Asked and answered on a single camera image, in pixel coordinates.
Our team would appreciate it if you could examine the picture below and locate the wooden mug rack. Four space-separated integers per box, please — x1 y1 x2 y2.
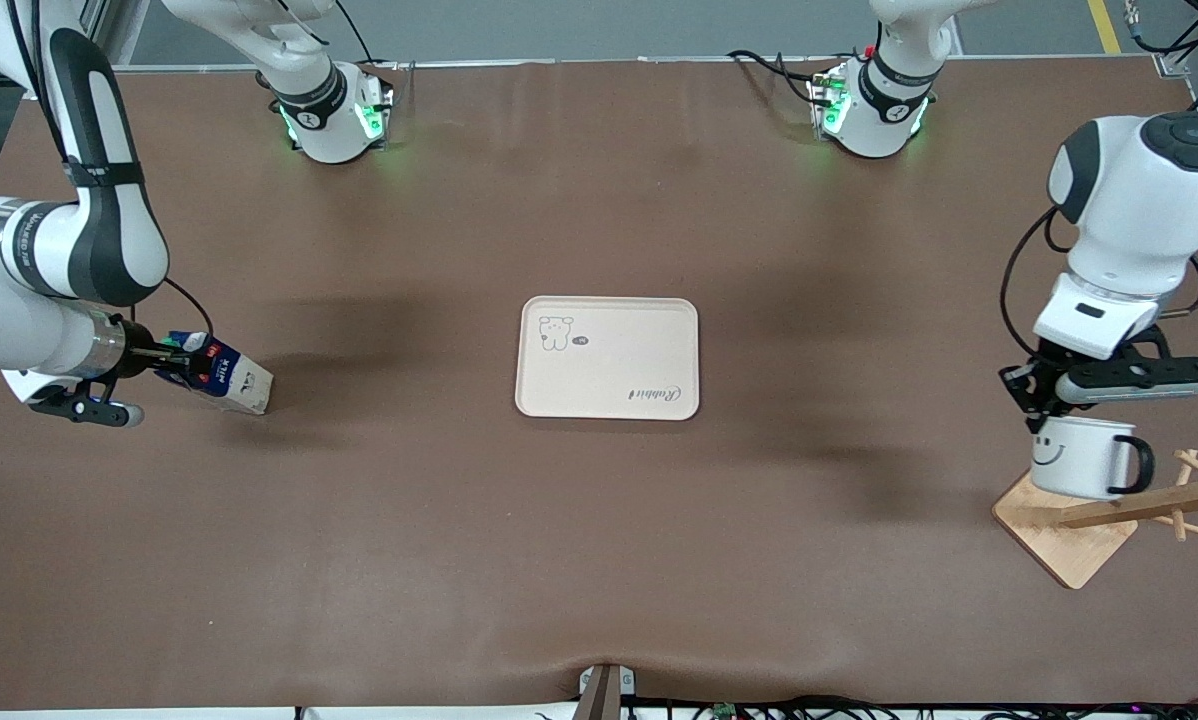
992 449 1198 590

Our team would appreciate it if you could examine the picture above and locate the blue white milk carton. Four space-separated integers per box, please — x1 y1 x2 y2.
154 332 274 416

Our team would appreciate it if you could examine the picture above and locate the brown table cover mat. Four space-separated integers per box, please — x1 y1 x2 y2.
0 60 1198 713

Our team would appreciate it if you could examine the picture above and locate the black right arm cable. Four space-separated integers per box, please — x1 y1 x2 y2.
4 0 215 346

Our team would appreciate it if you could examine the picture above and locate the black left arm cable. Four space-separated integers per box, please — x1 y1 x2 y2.
999 205 1075 369

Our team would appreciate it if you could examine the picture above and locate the black left base cable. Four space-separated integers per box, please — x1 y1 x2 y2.
727 48 830 106

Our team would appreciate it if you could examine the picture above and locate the aluminium frame profile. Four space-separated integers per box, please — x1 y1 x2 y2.
77 0 126 69

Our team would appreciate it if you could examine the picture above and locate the black overhead cable bundle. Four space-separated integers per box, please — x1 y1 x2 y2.
1124 0 1198 59

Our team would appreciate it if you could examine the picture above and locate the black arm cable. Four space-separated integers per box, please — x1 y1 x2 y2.
4 0 215 346
999 205 1075 369

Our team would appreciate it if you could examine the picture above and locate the white smiley face mug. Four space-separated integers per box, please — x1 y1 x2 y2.
1031 415 1156 502

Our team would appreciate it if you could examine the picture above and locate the cream rectangular rabbit tray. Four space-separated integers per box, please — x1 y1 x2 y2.
515 296 701 421

